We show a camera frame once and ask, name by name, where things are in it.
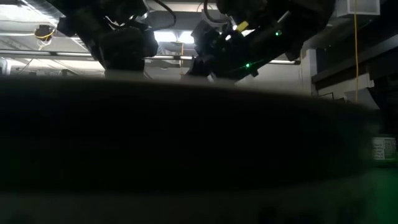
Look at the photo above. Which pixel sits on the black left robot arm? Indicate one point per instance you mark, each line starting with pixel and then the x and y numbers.
pixel 81 18

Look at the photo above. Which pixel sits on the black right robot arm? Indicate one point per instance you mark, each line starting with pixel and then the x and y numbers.
pixel 295 25

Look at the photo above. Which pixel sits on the yellow gripper tag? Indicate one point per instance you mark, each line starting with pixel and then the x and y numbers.
pixel 242 26

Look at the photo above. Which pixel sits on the long linear ceiling light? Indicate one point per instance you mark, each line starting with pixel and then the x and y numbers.
pixel 74 54

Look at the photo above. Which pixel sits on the white ceiling unit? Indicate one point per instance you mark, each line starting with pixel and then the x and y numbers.
pixel 357 7

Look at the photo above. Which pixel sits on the green table mat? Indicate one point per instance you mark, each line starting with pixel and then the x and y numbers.
pixel 387 193

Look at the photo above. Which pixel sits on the black wall beam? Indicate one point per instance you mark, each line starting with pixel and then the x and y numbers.
pixel 342 70

